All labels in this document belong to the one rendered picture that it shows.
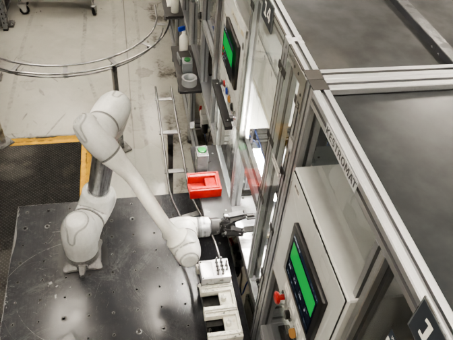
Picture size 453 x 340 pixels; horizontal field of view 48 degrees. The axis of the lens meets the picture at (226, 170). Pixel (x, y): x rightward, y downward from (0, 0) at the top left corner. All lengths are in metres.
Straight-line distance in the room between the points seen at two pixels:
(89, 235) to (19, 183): 1.67
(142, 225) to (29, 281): 0.60
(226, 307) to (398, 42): 1.22
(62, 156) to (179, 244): 2.23
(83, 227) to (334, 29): 1.39
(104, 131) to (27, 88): 2.98
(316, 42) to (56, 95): 3.54
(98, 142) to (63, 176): 2.01
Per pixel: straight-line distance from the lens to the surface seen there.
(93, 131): 1.96
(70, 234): 2.38
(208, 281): 2.19
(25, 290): 2.54
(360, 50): 1.52
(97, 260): 2.54
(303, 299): 1.38
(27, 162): 4.14
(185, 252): 2.02
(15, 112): 4.67
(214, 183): 2.51
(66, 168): 4.01
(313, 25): 1.60
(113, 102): 2.08
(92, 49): 5.40
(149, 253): 2.57
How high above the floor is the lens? 2.73
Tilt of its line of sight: 44 degrees down
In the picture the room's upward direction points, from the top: 5 degrees clockwise
